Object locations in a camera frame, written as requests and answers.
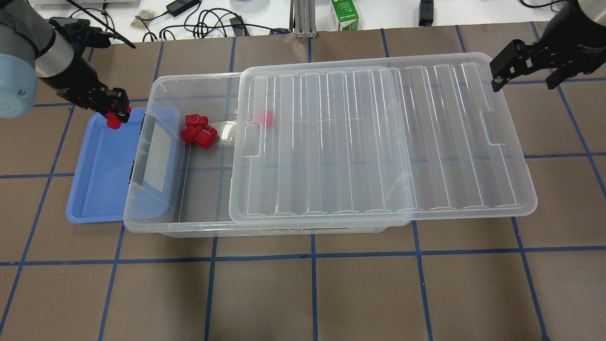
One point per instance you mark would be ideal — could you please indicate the aluminium frame post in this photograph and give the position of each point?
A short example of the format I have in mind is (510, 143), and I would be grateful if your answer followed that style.
(303, 18)

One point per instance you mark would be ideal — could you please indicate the black power adapter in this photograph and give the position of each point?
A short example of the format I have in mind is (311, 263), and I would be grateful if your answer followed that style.
(178, 7)

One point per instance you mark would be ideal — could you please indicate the red block under lid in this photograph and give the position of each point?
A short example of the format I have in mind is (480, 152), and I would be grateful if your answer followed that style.
(265, 119)

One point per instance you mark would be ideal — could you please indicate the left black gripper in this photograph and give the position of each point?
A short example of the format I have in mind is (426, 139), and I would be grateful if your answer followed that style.
(75, 79)

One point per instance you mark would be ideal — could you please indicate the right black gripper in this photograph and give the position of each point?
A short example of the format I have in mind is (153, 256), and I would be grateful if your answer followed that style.
(572, 46)

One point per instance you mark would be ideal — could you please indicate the red block in box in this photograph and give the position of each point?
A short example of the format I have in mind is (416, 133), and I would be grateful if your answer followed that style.
(206, 137)
(196, 120)
(190, 133)

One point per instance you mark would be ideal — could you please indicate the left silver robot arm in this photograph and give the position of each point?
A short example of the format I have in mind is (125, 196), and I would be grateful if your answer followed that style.
(34, 49)

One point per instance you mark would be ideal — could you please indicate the clear plastic storage box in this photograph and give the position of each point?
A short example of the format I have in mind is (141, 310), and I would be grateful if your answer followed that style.
(183, 190)

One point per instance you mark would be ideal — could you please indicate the blue plastic tray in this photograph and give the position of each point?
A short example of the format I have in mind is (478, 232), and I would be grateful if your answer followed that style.
(101, 180)

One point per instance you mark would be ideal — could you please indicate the green white carton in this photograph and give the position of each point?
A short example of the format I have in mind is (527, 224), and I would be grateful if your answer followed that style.
(345, 15)

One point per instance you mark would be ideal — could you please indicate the clear plastic box lid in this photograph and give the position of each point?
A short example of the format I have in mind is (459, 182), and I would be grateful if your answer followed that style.
(378, 140)

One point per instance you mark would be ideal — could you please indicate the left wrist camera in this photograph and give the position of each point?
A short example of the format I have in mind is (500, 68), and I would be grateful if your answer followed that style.
(81, 34)

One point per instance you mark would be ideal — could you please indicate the red block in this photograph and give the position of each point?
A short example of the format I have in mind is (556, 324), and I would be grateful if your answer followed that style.
(114, 121)
(196, 120)
(190, 133)
(265, 119)
(206, 137)

